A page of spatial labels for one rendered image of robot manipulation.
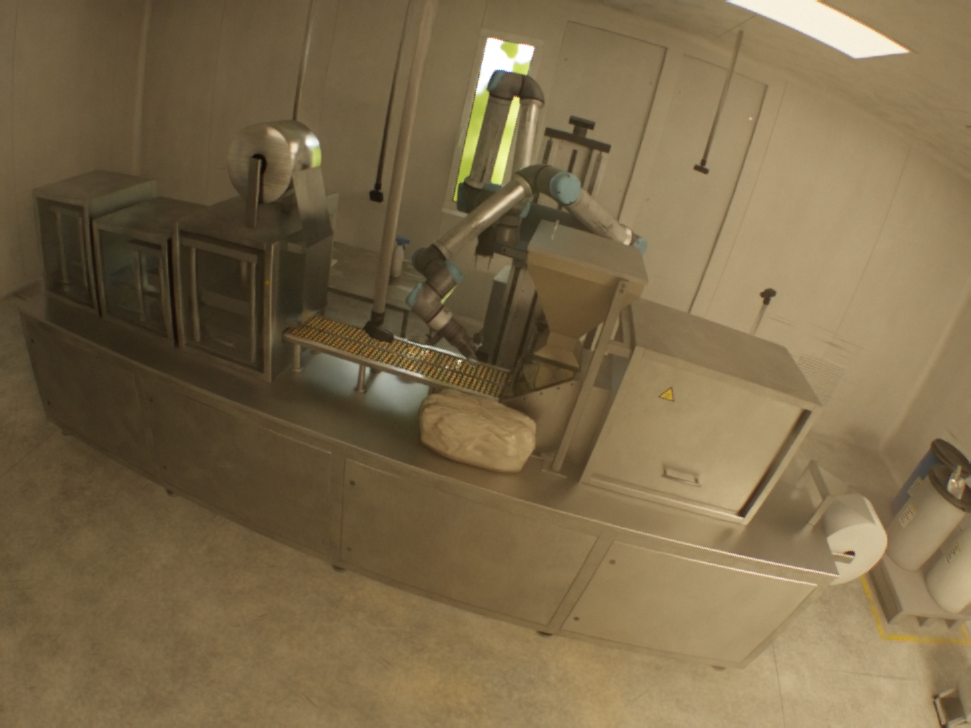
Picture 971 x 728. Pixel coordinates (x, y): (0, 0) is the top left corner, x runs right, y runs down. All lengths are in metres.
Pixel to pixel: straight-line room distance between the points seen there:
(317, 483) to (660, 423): 1.20
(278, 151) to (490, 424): 1.12
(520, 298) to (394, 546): 1.60
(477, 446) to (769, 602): 1.27
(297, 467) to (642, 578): 1.28
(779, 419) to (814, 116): 2.88
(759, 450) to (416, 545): 1.25
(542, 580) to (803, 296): 3.27
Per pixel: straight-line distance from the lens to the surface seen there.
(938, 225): 4.92
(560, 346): 1.68
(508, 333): 3.01
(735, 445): 1.78
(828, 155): 4.29
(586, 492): 1.76
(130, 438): 2.56
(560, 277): 1.49
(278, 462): 1.95
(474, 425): 1.62
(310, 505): 2.02
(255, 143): 1.84
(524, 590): 2.00
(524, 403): 1.74
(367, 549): 2.07
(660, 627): 2.17
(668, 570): 1.88
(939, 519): 3.67
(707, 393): 1.65
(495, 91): 2.42
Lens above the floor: 1.93
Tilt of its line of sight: 30 degrees down
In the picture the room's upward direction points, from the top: 14 degrees clockwise
